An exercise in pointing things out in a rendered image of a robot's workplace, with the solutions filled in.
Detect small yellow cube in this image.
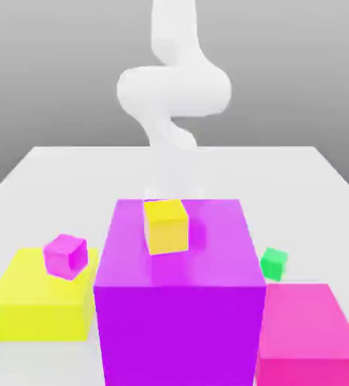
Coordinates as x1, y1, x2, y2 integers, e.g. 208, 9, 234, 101
142, 198, 190, 256

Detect small green cube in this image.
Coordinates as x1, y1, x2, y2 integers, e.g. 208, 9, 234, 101
259, 247, 289, 282

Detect small magenta cube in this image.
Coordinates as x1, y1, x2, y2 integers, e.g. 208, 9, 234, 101
42, 233, 89, 281

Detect large purple box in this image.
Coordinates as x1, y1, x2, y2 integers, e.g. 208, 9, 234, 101
93, 198, 268, 386

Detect large yellow box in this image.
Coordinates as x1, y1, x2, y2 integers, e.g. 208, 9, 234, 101
0, 247, 99, 343

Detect large pink box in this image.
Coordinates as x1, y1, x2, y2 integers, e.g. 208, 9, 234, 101
254, 282, 349, 386

